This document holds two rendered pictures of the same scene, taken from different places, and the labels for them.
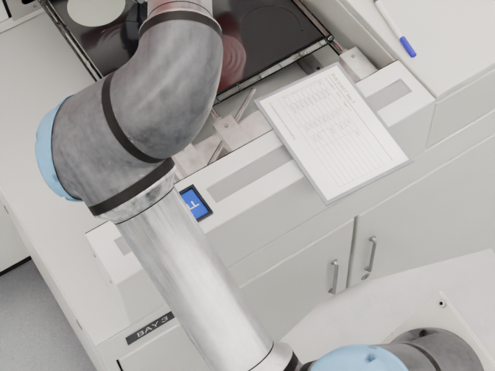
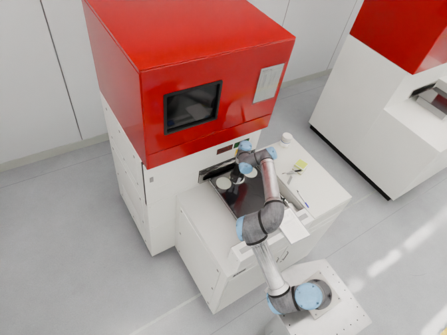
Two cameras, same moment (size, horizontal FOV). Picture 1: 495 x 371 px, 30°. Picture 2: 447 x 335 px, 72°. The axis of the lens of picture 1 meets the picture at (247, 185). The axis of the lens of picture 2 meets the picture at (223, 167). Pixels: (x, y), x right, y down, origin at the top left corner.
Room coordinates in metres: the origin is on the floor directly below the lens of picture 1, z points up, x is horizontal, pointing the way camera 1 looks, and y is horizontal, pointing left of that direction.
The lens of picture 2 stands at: (-0.12, 0.52, 2.50)
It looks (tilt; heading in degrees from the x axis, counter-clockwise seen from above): 49 degrees down; 348
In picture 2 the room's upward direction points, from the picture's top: 12 degrees clockwise
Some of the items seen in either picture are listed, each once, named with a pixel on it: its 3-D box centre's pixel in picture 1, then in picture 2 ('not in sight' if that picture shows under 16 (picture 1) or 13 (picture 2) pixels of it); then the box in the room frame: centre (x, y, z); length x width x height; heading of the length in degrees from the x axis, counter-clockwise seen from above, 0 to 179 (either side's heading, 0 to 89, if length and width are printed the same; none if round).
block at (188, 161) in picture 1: (191, 165); not in sight; (0.77, 0.08, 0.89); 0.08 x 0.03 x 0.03; 29
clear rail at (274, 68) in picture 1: (239, 87); not in sight; (0.91, 0.00, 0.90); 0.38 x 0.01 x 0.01; 119
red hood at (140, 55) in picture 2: not in sight; (185, 67); (1.44, 0.52, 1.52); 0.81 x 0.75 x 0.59; 119
